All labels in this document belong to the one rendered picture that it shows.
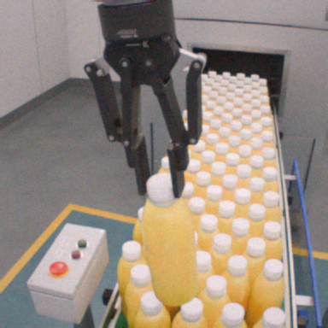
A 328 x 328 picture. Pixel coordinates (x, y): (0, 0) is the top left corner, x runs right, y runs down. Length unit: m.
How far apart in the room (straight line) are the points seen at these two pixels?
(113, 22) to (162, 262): 0.32
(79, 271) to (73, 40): 4.68
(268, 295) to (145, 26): 0.60
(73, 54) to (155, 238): 4.93
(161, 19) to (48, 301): 0.60
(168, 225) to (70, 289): 0.33
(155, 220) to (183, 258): 0.07
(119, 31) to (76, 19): 4.86
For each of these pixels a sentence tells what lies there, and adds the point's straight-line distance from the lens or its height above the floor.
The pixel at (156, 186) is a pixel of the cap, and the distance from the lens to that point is 0.47.
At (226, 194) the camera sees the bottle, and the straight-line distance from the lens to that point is 1.04.
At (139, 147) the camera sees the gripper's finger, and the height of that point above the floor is 1.45.
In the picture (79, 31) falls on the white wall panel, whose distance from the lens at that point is 5.22.
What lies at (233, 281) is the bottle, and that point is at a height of 1.08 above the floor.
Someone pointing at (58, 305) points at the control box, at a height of 1.05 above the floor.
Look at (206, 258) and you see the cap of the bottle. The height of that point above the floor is 1.11.
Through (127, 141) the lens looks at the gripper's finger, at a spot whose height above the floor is 1.46.
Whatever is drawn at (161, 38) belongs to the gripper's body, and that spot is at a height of 1.58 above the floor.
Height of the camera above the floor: 1.65
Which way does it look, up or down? 28 degrees down
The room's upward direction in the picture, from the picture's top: straight up
